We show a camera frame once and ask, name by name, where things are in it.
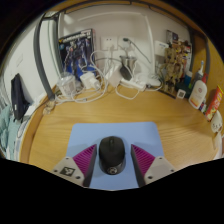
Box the teal bedding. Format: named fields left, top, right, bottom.
left=0, top=104, right=18, bottom=161

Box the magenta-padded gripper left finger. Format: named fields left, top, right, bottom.
left=51, top=143, right=98, bottom=188

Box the clear plastic box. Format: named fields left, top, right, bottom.
left=57, top=73, right=78, bottom=98

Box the blue spray bottle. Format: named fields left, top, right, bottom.
left=193, top=60, right=206, bottom=84

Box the metal cup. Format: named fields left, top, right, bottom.
left=119, top=55, right=138, bottom=71

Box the clear plastic cup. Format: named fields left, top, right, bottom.
left=213, top=131, right=224, bottom=158

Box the white power strip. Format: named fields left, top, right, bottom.
left=119, top=77, right=147, bottom=92

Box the small white cube clock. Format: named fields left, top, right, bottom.
left=175, top=88, right=186, bottom=100

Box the light blue mouse pad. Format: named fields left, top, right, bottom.
left=65, top=121, right=165, bottom=191

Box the blue robot model box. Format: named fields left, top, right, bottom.
left=58, top=28, right=97, bottom=81

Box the white charger block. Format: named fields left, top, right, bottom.
left=79, top=72, right=98, bottom=90
left=108, top=66, right=126, bottom=88

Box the white red-capped pump bottle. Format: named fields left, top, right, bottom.
left=188, top=73, right=208, bottom=110

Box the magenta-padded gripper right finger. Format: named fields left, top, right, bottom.
left=130, top=143, right=177, bottom=188

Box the black computer mouse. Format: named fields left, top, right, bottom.
left=97, top=135, right=128, bottom=176

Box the wall picture collage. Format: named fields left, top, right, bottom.
left=165, top=29, right=193, bottom=51

